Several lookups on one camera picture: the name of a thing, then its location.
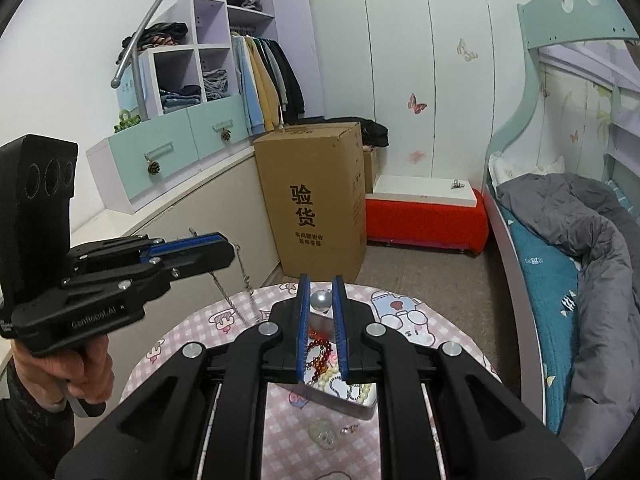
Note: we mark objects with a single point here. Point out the person's left hand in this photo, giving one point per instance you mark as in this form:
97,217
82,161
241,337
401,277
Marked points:
90,370

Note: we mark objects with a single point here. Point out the dark folded clothes pile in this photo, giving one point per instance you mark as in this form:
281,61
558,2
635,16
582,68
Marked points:
155,37

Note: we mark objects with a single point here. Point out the dark clothes in cubby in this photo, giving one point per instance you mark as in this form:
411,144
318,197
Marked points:
244,0

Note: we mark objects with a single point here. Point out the teal bedsheet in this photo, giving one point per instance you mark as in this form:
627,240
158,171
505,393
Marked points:
545,285

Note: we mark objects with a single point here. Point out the black clothes pile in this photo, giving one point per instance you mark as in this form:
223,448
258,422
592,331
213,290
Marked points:
375,134

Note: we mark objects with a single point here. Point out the small cardboard box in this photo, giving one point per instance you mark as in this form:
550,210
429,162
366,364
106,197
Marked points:
371,172

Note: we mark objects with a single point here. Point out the silver ball bead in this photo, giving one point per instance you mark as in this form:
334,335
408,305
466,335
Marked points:
320,301

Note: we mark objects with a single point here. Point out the low white cabinet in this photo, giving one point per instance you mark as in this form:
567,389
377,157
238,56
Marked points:
220,200

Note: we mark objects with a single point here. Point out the green plant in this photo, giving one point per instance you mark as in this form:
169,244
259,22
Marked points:
126,121

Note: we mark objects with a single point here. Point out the teal bunk bed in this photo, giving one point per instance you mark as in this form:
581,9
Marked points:
550,15

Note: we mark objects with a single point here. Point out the pine cone drawer pull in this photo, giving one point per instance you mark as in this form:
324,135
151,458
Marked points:
225,135
154,168

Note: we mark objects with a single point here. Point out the small metal charm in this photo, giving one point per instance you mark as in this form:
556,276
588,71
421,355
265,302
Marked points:
350,429

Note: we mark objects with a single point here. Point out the pink checked tablecloth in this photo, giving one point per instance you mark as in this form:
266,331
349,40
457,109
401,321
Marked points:
450,330

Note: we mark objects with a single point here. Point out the large teal drawer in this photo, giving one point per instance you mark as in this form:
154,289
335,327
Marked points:
150,145

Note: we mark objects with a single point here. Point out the white board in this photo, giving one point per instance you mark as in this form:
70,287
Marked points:
420,190

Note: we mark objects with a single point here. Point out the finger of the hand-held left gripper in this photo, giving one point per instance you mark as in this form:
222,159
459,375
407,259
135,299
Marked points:
200,262
190,245

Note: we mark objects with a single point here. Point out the pale jade pendant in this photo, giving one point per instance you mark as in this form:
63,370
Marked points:
322,434

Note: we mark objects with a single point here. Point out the grey metal jewelry box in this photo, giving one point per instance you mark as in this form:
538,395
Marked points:
350,405

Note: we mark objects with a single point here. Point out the lilac stair shelf cabinet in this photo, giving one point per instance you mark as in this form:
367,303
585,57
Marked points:
210,25

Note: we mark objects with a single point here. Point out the metal binder clip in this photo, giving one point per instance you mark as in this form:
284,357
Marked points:
457,184

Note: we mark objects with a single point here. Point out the white wardrobe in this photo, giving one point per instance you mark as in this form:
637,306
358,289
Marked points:
400,50

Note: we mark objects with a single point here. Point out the person's left forearm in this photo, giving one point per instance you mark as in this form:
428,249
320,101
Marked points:
30,425

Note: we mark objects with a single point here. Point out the tall cardboard box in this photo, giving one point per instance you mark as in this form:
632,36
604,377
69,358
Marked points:
310,200

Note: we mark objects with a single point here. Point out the row of hanging clothes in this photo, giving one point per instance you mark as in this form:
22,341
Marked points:
265,80

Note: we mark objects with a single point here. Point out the butterfly wall sticker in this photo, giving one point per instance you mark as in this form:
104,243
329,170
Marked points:
416,104
466,50
415,157

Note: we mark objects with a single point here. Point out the small teal drawer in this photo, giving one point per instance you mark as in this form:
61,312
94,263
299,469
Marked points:
220,115

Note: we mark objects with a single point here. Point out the red ottoman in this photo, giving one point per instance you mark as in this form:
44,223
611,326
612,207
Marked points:
425,225

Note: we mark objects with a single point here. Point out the grey duvet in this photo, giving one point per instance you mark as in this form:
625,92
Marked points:
600,270

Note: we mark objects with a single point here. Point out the folded grey clothes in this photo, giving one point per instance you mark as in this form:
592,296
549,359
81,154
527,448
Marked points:
216,86

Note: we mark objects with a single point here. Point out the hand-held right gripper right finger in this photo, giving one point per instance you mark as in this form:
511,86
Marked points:
341,330

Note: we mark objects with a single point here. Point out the folded blue jeans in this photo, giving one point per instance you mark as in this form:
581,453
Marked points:
180,100

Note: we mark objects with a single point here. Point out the grey metal handrail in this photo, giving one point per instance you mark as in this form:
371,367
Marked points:
150,15

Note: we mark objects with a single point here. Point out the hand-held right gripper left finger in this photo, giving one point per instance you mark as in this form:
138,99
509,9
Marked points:
303,330

